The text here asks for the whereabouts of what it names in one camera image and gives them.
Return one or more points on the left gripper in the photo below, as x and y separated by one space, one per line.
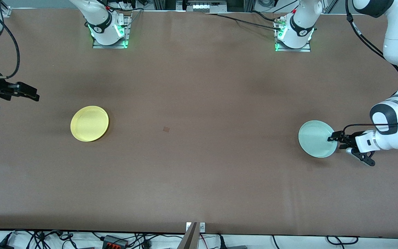
348 139

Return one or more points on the pale green round plate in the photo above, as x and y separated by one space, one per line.
314 138

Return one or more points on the yellow round plate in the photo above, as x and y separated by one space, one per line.
89 123

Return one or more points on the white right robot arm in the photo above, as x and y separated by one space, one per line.
102 31

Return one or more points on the brown table cloth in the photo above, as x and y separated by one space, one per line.
199 180

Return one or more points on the grey flat box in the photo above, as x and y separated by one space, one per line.
237 247

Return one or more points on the black power adapter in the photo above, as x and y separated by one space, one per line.
0 246

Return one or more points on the black plug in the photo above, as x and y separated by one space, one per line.
222 243

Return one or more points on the black orange power strip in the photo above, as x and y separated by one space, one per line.
114 241

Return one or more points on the white terminal block device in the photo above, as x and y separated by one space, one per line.
206 6

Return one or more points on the aluminium corner bracket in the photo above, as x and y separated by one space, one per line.
7 12

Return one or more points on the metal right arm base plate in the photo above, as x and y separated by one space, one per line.
109 46

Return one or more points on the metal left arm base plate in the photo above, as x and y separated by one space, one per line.
292 50

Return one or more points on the white pole clamp bracket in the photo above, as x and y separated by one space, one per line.
202 227

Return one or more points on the grey camera stand pole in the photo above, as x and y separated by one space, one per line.
189 240

